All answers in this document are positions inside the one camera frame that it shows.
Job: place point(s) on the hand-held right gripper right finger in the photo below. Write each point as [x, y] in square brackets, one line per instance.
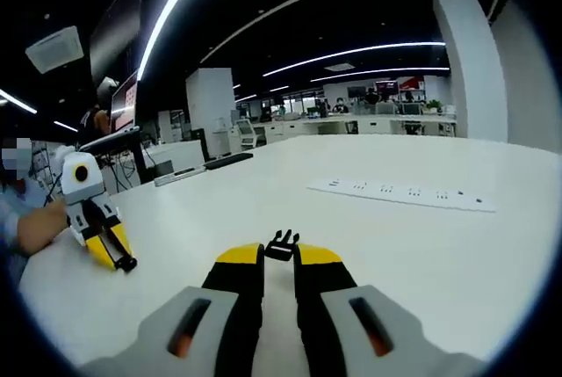
[351, 333]

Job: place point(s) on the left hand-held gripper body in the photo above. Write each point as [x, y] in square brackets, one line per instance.
[81, 188]

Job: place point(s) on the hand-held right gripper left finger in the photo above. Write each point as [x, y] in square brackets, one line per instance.
[197, 328]

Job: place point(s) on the black plastic buckle socket part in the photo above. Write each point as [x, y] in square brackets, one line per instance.
[127, 264]

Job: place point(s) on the standing desk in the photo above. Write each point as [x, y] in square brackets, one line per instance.
[116, 137]

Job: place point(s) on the white flat box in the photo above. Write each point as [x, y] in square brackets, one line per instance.
[177, 177]

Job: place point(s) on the black flat device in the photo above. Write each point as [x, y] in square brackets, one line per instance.
[228, 161]

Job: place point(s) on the ceiling air conditioner unit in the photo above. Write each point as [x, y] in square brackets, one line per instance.
[55, 49]

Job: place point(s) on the white power strip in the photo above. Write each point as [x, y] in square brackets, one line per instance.
[395, 194]

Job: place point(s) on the square white column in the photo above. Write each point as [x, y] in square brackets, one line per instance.
[211, 113]

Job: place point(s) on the white kiosk machine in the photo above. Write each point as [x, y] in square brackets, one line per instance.
[248, 133]

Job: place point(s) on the hanging black monitor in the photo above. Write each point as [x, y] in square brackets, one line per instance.
[118, 25]

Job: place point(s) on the long ceiling light strip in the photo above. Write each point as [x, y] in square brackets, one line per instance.
[167, 12]

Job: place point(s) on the white office desk row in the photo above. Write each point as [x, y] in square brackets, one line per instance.
[351, 124]

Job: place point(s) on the thin ceiling light strip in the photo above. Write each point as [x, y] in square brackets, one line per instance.
[386, 73]
[351, 54]

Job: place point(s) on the tall white column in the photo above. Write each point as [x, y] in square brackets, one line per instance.
[470, 78]

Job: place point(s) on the red wall screen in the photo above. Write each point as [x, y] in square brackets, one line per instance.
[397, 84]

